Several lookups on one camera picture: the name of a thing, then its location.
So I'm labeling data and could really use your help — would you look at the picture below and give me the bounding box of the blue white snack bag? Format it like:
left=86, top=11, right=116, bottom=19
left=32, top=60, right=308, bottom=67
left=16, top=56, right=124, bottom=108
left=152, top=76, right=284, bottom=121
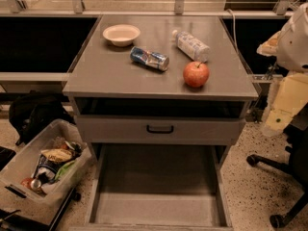
left=33, top=155, right=61, bottom=184

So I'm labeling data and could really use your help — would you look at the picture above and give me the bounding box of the open grey drawer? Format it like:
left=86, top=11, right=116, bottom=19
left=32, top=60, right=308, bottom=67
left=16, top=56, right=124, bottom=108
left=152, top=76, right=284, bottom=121
left=69, top=144, right=234, bottom=231

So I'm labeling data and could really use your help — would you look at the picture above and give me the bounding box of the crushed blue soda can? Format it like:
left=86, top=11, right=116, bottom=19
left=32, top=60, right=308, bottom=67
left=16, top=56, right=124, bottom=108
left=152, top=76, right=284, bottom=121
left=130, top=46, right=169, bottom=71

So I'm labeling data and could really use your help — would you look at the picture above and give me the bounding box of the white cable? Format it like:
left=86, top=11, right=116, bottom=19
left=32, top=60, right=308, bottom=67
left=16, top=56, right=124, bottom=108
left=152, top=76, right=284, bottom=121
left=226, top=8, right=240, bottom=53

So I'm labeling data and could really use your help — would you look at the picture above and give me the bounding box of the yellow chip bag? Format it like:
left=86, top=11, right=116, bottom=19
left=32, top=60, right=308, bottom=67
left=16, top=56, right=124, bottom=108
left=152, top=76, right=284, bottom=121
left=41, top=148, right=73, bottom=163

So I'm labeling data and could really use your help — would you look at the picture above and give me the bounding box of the metal clamp bracket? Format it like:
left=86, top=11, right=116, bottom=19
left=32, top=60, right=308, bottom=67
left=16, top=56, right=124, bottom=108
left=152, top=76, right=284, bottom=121
left=250, top=64, right=283, bottom=95

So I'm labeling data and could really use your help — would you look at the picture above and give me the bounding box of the clear plastic storage bin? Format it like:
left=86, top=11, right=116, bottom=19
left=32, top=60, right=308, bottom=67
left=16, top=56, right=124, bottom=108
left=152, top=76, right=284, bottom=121
left=0, top=119, right=92, bottom=206

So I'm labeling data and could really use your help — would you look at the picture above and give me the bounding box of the black office chair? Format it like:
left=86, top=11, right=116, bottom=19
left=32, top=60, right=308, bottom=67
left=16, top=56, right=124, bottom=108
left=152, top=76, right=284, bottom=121
left=245, top=122, right=308, bottom=229

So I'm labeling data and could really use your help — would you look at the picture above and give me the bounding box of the closed drawer with black handle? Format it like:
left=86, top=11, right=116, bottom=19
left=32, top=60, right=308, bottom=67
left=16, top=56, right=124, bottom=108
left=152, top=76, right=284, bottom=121
left=76, top=115, right=245, bottom=145

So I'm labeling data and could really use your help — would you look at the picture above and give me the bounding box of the clear plastic water bottle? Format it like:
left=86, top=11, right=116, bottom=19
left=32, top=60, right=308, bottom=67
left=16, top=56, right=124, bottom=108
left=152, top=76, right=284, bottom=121
left=172, top=30, right=210, bottom=63

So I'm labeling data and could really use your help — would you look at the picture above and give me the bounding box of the black backpack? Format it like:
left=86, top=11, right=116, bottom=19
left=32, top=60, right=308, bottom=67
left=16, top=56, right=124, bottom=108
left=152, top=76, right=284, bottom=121
left=9, top=91, right=74, bottom=145

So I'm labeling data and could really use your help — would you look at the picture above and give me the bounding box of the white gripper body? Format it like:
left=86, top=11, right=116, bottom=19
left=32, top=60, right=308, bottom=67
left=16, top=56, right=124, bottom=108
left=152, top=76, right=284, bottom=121
left=276, top=3, right=308, bottom=72

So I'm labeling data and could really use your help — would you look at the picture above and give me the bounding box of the red soda can in bin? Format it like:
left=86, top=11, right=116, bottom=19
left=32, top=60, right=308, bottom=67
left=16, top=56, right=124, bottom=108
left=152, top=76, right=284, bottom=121
left=21, top=177, right=41, bottom=192

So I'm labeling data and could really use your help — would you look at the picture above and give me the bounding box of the white paper bowl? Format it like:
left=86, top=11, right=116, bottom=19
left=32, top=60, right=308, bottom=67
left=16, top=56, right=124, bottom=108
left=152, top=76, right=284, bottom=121
left=103, top=24, right=141, bottom=47

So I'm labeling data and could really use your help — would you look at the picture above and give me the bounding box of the green snack bag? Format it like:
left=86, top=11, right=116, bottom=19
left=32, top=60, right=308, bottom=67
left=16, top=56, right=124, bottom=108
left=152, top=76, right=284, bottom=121
left=55, top=160, right=75, bottom=181

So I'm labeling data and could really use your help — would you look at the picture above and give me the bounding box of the red apple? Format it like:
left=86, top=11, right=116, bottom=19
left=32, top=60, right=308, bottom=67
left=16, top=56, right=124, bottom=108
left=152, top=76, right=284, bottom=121
left=183, top=62, right=210, bottom=88

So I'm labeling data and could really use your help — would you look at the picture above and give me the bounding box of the grey drawer cabinet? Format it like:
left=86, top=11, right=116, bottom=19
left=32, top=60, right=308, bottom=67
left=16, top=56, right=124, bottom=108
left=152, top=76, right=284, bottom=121
left=64, top=14, right=258, bottom=160

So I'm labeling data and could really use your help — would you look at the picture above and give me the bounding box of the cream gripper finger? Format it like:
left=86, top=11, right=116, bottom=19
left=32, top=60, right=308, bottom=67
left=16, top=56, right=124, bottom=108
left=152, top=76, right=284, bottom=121
left=257, top=31, right=281, bottom=57
left=261, top=71, right=308, bottom=137

